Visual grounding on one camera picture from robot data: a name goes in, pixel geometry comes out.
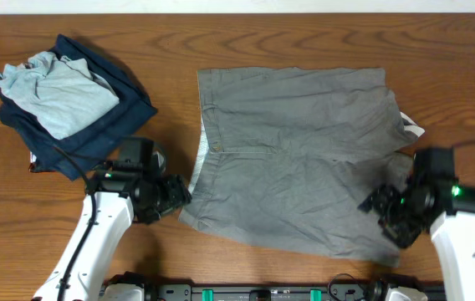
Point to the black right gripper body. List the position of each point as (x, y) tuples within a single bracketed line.
[(398, 215)]

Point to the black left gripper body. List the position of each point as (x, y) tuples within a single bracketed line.
[(177, 192)]

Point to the grey shorts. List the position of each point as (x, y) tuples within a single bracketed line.
[(286, 156)]

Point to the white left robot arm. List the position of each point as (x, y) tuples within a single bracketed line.
[(114, 201)]

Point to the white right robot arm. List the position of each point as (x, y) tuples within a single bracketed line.
[(444, 209)]

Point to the navy blue folded garment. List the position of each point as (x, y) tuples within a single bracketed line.
[(105, 134)]

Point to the light grey folded shirt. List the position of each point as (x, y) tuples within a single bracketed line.
[(63, 94)]

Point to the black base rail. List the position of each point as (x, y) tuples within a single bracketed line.
[(279, 292)]

